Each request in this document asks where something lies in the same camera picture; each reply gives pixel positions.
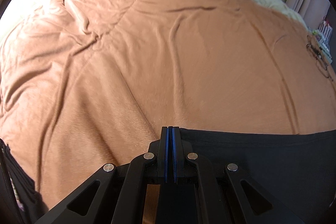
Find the black tangled cable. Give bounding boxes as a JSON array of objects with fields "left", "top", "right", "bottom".
[{"left": 305, "top": 34, "right": 333, "bottom": 79}]

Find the orange brown blanket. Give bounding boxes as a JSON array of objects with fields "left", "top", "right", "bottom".
[{"left": 1, "top": 0, "right": 335, "bottom": 208}]

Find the wire rack with items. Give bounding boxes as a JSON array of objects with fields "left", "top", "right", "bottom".
[{"left": 310, "top": 17, "right": 333, "bottom": 64}]

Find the folded black garment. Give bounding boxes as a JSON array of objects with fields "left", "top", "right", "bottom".
[{"left": 1, "top": 141, "right": 45, "bottom": 223}]

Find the black bear print t-shirt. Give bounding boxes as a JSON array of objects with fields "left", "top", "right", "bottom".
[{"left": 141, "top": 127, "right": 336, "bottom": 224}]

